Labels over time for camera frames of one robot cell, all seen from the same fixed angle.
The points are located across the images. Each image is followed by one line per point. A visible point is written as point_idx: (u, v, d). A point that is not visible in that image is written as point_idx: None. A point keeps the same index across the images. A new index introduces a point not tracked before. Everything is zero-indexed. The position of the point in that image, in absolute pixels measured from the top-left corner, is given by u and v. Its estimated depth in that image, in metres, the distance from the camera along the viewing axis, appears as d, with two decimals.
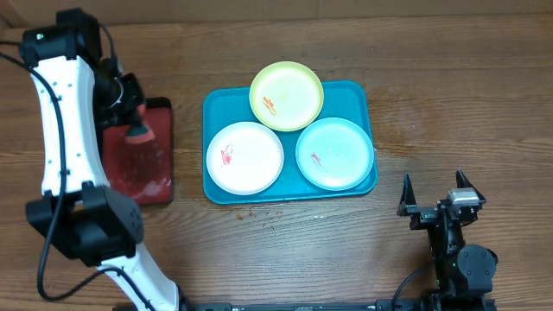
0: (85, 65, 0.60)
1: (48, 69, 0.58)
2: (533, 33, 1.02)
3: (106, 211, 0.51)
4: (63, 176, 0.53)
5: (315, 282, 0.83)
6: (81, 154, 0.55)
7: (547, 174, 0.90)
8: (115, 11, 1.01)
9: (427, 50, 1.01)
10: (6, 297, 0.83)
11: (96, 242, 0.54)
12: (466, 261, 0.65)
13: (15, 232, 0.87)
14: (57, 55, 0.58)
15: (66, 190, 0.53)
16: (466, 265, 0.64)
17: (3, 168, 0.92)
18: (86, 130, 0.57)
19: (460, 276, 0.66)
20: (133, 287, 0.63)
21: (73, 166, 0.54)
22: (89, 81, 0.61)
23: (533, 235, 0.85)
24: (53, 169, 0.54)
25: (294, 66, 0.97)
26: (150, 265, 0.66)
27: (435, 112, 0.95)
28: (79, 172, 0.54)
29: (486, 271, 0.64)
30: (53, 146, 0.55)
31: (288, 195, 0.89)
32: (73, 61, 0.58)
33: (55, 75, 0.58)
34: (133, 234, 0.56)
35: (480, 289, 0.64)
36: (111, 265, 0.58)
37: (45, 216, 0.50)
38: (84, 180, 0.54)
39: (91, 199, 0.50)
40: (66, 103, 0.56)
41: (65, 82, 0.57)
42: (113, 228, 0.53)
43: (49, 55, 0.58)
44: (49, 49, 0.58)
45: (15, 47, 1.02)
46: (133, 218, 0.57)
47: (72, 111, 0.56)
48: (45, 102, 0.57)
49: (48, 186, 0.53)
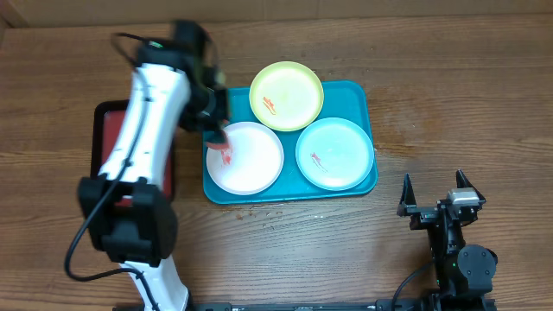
0: (185, 82, 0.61)
1: (153, 72, 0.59)
2: (533, 33, 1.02)
3: (148, 211, 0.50)
4: (124, 167, 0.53)
5: (315, 282, 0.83)
6: (149, 152, 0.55)
7: (547, 174, 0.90)
8: (116, 11, 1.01)
9: (427, 50, 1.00)
10: (6, 296, 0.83)
11: (127, 239, 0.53)
12: (466, 261, 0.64)
13: (15, 232, 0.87)
14: (162, 64, 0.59)
15: (122, 178, 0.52)
16: (467, 265, 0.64)
17: (3, 168, 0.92)
18: (161, 137, 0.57)
19: (460, 276, 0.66)
20: (148, 291, 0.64)
21: (138, 161, 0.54)
22: (181, 97, 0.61)
23: (533, 235, 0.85)
24: (120, 156, 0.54)
25: (294, 66, 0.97)
26: (171, 274, 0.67)
27: (435, 112, 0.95)
28: (142, 167, 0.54)
29: (486, 271, 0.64)
30: (129, 136, 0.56)
31: (288, 195, 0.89)
32: (175, 73, 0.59)
33: (155, 79, 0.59)
34: (163, 246, 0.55)
35: (479, 289, 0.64)
36: (135, 268, 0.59)
37: (92, 195, 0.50)
38: (142, 175, 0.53)
39: (137, 195, 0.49)
40: (155, 106, 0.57)
41: (162, 88, 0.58)
42: (146, 232, 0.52)
43: (156, 62, 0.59)
44: (160, 58, 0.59)
45: (15, 47, 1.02)
46: (168, 230, 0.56)
47: (154, 116, 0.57)
48: (136, 98, 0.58)
49: (108, 169, 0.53)
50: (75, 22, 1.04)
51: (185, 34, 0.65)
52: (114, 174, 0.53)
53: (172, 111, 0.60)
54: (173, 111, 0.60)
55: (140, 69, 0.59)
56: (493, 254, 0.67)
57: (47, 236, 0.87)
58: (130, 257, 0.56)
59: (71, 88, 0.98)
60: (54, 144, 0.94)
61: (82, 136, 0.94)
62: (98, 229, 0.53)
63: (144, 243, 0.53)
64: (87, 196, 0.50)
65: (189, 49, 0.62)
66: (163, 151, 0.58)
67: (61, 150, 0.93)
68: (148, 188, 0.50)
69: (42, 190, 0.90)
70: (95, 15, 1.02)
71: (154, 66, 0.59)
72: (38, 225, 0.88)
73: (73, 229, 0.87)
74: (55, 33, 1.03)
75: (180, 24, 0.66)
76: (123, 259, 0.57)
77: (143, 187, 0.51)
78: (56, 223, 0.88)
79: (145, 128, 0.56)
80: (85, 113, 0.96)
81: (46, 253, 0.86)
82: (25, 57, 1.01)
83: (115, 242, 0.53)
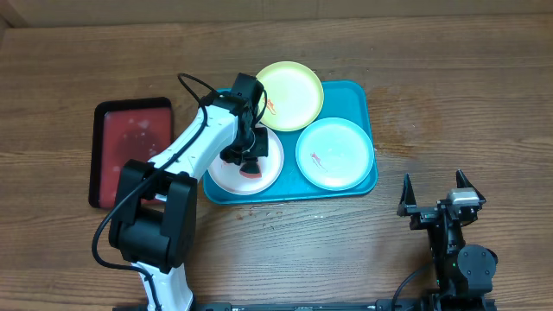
0: (236, 128, 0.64)
1: (212, 110, 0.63)
2: (533, 33, 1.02)
3: (185, 201, 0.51)
4: (172, 160, 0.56)
5: (315, 282, 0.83)
6: (194, 158, 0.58)
7: (547, 174, 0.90)
8: (115, 11, 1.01)
9: (427, 50, 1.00)
10: (6, 296, 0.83)
11: (148, 233, 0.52)
12: (466, 260, 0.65)
13: (15, 232, 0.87)
14: (224, 107, 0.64)
15: (168, 168, 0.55)
16: (466, 265, 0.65)
17: (3, 168, 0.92)
18: (205, 156, 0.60)
19: (461, 276, 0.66)
20: (153, 293, 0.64)
21: (184, 161, 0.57)
22: (229, 137, 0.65)
23: (533, 235, 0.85)
24: (169, 154, 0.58)
25: (294, 66, 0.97)
26: (179, 277, 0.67)
27: (435, 112, 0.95)
28: (185, 166, 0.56)
29: (486, 271, 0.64)
30: (180, 142, 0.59)
31: (288, 195, 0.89)
32: (232, 117, 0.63)
33: (213, 114, 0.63)
34: (178, 255, 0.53)
35: (479, 289, 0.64)
36: (144, 269, 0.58)
37: (135, 176, 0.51)
38: (185, 170, 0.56)
39: (179, 185, 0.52)
40: (208, 131, 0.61)
41: (218, 120, 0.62)
42: (170, 227, 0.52)
43: (219, 104, 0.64)
44: (221, 104, 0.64)
45: (15, 47, 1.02)
46: (186, 239, 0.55)
47: (205, 138, 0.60)
48: (195, 123, 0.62)
49: (155, 159, 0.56)
50: (75, 22, 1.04)
51: (245, 89, 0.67)
52: (160, 164, 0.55)
53: (218, 144, 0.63)
54: (219, 143, 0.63)
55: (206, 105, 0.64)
56: (492, 254, 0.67)
57: (47, 236, 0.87)
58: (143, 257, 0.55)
59: (71, 88, 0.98)
60: (54, 144, 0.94)
61: (82, 136, 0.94)
62: (125, 215, 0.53)
63: (163, 239, 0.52)
64: (130, 176, 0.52)
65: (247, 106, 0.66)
66: (201, 170, 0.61)
67: (61, 150, 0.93)
68: (190, 180, 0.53)
69: (42, 190, 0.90)
70: (94, 15, 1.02)
71: (213, 106, 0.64)
72: (38, 225, 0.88)
73: (73, 229, 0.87)
74: (55, 33, 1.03)
75: (242, 75, 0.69)
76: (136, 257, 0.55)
77: (182, 180, 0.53)
78: (56, 223, 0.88)
79: (194, 142, 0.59)
80: (85, 113, 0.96)
81: (46, 253, 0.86)
82: (25, 57, 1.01)
83: (136, 235, 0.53)
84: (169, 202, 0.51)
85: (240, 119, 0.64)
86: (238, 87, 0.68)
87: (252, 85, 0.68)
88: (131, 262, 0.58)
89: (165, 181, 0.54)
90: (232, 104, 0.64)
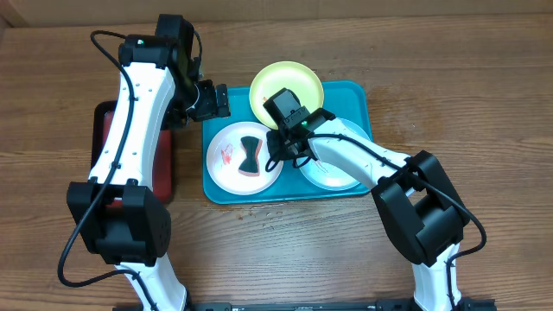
0: (171, 77, 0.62)
1: (136, 68, 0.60)
2: (533, 33, 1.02)
3: (140, 213, 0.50)
4: (112, 168, 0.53)
5: (315, 282, 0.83)
6: (137, 152, 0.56)
7: (547, 174, 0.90)
8: (115, 12, 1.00)
9: (427, 50, 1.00)
10: (6, 296, 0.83)
11: (121, 243, 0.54)
12: (285, 98, 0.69)
13: (15, 232, 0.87)
14: (147, 62, 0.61)
15: (111, 180, 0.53)
16: (293, 103, 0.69)
17: (3, 168, 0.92)
18: (147, 141, 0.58)
19: (291, 128, 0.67)
20: (144, 291, 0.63)
21: (126, 163, 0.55)
22: (169, 90, 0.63)
23: (533, 235, 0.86)
24: (106, 158, 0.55)
25: (295, 66, 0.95)
26: (167, 273, 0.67)
27: (435, 111, 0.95)
28: (130, 168, 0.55)
29: (291, 111, 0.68)
30: (115, 136, 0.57)
31: (289, 194, 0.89)
32: (162, 70, 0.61)
33: (140, 75, 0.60)
34: (156, 250, 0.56)
35: (292, 121, 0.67)
36: (130, 269, 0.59)
37: (82, 200, 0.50)
38: (130, 176, 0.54)
39: (130, 196, 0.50)
40: (140, 105, 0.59)
41: (147, 86, 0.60)
42: (140, 234, 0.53)
43: (142, 57, 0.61)
44: (145, 53, 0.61)
45: (15, 47, 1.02)
46: (162, 231, 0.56)
47: (138, 115, 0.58)
48: (123, 98, 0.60)
49: (96, 173, 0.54)
50: (74, 22, 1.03)
51: (172, 30, 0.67)
52: (103, 179, 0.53)
53: (160, 107, 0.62)
54: (160, 108, 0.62)
55: (124, 67, 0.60)
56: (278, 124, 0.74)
57: (47, 236, 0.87)
58: (123, 257, 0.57)
59: (71, 88, 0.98)
60: (54, 144, 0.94)
61: (82, 136, 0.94)
62: (92, 234, 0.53)
63: (139, 244, 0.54)
64: (77, 201, 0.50)
65: (174, 43, 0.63)
66: (151, 152, 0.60)
67: (61, 150, 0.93)
68: (142, 190, 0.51)
69: (42, 190, 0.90)
70: (94, 15, 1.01)
71: (138, 60, 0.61)
72: (38, 225, 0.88)
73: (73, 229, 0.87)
74: (55, 33, 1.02)
75: (163, 17, 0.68)
76: (118, 261, 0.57)
77: (134, 189, 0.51)
78: (56, 223, 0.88)
79: (130, 127, 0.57)
80: (85, 113, 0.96)
81: (46, 253, 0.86)
82: (25, 57, 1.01)
83: (107, 245, 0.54)
84: (128, 216, 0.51)
85: (171, 63, 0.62)
86: (166, 30, 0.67)
87: (178, 28, 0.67)
88: (115, 264, 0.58)
89: (116, 193, 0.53)
90: (160, 45, 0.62)
